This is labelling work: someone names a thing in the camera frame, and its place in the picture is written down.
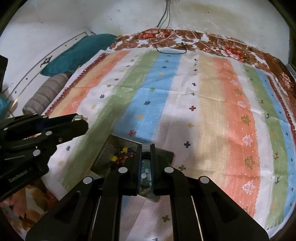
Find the striped woven mat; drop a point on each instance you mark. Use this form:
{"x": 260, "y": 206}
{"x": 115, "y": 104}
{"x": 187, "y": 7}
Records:
{"x": 208, "y": 104}

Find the metal tray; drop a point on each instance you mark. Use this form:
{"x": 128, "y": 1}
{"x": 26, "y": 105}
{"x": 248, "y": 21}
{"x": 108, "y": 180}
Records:
{"x": 108, "y": 148}

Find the grey striped bolster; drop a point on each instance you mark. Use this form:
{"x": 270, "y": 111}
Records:
{"x": 46, "y": 92}

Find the floral bedsheet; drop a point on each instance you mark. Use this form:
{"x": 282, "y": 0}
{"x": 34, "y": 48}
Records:
{"x": 208, "y": 42}

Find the teal cloth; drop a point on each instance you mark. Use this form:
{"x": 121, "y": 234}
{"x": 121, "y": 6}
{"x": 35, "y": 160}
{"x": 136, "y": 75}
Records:
{"x": 78, "y": 53}

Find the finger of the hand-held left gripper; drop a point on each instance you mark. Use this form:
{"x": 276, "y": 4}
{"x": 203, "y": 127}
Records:
{"x": 67, "y": 132}
{"x": 34, "y": 122}

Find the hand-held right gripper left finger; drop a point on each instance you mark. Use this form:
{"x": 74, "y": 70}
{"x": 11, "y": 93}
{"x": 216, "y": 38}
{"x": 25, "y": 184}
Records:
{"x": 139, "y": 171}

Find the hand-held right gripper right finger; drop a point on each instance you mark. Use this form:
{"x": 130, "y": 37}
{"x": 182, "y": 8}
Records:
{"x": 153, "y": 171}

